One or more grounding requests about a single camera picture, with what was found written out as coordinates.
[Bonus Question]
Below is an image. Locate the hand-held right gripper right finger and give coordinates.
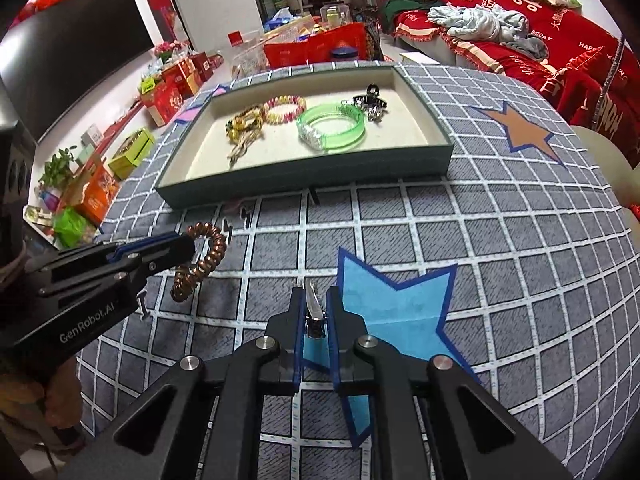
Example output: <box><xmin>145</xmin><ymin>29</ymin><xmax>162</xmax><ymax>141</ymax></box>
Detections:
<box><xmin>325</xmin><ymin>286</ymin><xmax>573</xmax><ymax>480</ymax></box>

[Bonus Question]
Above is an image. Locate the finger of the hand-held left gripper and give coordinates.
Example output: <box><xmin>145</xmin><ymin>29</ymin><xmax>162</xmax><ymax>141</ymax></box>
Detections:
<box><xmin>22</xmin><ymin>232</ymin><xmax>196</xmax><ymax>281</ymax></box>
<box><xmin>37</xmin><ymin>250</ymin><xmax>196</xmax><ymax>303</ymax></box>

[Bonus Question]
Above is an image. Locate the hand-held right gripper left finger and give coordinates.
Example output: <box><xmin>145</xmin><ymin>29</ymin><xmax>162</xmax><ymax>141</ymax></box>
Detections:
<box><xmin>57</xmin><ymin>285</ymin><xmax>308</xmax><ymax>480</ymax></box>

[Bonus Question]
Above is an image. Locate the silver hair clip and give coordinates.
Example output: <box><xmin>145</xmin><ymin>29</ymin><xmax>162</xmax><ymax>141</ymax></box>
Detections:
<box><xmin>302</xmin><ymin>280</ymin><xmax>328</xmax><ymax>341</ymax></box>

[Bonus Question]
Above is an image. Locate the brown spiral hair tie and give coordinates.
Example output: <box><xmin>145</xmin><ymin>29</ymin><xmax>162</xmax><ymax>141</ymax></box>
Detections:
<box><xmin>170</xmin><ymin>222</ymin><xmax>228</xmax><ymax>303</ymax></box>

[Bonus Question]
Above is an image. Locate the yellow braided cord ornament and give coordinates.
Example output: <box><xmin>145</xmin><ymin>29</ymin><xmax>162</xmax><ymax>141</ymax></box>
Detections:
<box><xmin>225</xmin><ymin>105</ymin><xmax>266</xmax><ymax>168</ymax></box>

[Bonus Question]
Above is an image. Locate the grey-green jewelry tray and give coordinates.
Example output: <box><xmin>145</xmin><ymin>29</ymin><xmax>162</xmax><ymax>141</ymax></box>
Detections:
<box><xmin>154</xmin><ymin>60</ymin><xmax>455</xmax><ymax>209</ymax></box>

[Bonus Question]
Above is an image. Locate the green translucent bangle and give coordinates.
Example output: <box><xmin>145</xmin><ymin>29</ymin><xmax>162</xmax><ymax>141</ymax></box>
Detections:
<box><xmin>296</xmin><ymin>102</ymin><xmax>366</xmax><ymax>153</ymax></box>

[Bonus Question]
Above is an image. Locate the person's left hand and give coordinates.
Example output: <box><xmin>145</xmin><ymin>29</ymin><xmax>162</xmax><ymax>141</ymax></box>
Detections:
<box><xmin>0</xmin><ymin>350</ymin><xmax>86</xmax><ymax>456</ymax></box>

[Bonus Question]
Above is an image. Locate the orange printed box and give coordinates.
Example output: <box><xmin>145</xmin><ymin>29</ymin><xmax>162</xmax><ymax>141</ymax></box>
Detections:
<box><xmin>62</xmin><ymin>157</ymin><xmax>121</xmax><ymax>226</ymax></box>

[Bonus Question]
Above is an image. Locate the green plastic bag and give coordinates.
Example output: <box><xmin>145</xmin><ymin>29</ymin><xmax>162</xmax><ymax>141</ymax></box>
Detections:
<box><xmin>52</xmin><ymin>207</ymin><xmax>98</xmax><ymax>248</ymax></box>

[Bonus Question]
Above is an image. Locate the green cardboard box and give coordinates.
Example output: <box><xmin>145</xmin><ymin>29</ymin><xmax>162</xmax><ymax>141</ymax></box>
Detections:
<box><xmin>107</xmin><ymin>127</ymin><xmax>157</xmax><ymax>181</ymax></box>

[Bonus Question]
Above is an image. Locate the green potted plant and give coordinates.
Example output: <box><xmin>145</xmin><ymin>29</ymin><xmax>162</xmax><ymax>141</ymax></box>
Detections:
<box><xmin>37</xmin><ymin>147</ymin><xmax>78</xmax><ymax>191</ymax></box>

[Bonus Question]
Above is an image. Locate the pile of red gift boxes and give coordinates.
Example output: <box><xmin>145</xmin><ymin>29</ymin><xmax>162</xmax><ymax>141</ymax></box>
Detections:
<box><xmin>140</xmin><ymin>47</ymin><xmax>223</xmax><ymax>126</ymax></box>

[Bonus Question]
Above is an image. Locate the grey checked blanket with stars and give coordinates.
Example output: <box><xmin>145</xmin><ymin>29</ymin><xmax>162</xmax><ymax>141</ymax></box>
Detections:
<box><xmin>75</xmin><ymin>60</ymin><xmax>640</xmax><ymax>480</ymax></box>

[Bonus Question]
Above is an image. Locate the pink flower bouquet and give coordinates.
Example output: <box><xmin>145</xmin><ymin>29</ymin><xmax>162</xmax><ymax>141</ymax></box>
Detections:
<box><xmin>152</xmin><ymin>40</ymin><xmax>188</xmax><ymax>61</ymax></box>

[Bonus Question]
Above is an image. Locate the black television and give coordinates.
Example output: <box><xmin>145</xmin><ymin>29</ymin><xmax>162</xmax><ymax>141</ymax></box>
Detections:
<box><xmin>0</xmin><ymin>0</ymin><xmax>155</xmax><ymax>141</ymax></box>

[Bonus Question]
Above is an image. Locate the clear plastic box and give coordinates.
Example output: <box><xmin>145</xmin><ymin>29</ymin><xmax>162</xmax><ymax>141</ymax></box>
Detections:
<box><xmin>230</xmin><ymin>35</ymin><xmax>271</xmax><ymax>78</ymax></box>

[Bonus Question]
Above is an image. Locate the black hair claw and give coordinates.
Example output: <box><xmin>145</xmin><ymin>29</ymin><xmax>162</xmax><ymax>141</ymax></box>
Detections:
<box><xmin>352</xmin><ymin>84</ymin><xmax>390</xmax><ymax>111</ymax></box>

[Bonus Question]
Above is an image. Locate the red gift box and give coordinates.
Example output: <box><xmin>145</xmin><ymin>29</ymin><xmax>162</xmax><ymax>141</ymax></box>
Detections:
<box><xmin>263</xmin><ymin>22</ymin><xmax>368</xmax><ymax>68</ymax></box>

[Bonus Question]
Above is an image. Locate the clear jar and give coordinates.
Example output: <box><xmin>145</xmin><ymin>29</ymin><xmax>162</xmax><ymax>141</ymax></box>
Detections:
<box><xmin>320</xmin><ymin>4</ymin><xmax>348</xmax><ymax>28</ymax></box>

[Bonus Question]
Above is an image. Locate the beige sofa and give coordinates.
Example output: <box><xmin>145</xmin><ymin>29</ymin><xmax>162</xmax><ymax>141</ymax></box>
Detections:
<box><xmin>570</xmin><ymin>125</ymin><xmax>640</xmax><ymax>211</ymax></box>

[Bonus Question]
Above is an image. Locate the dark green cloth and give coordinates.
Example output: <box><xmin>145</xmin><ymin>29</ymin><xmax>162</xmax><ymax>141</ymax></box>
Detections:
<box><xmin>377</xmin><ymin>0</ymin><xmax>441</xmax><ymax>36</ymax></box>

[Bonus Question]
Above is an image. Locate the pile of light clothes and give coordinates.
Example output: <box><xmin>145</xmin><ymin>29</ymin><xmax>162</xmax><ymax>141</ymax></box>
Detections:
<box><xmin>427</xmin><ymin>4</ymin><xmax>548</xmax><ymax>58</ymax></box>

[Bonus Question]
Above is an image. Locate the red printed sofa cover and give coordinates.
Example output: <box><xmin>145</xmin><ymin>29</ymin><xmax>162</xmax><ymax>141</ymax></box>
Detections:
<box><xmin>380</xmin><ymin>0</ymin><xmax>640</xmax><ymax>171</ymax></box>

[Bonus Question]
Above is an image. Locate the silver tinsel strand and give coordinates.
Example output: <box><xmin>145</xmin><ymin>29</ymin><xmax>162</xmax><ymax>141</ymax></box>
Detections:
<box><xmin>597</xmin><ymin>35</ymin><xmax>626</xmax><ymax>106</ymax></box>

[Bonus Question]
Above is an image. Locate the pink bead bracelet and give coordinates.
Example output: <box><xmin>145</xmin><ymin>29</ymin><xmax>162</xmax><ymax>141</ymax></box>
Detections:
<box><xmin>263</xmin><ymin>95</ymin><xmax>307</xmax><ymax>126</ymax></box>

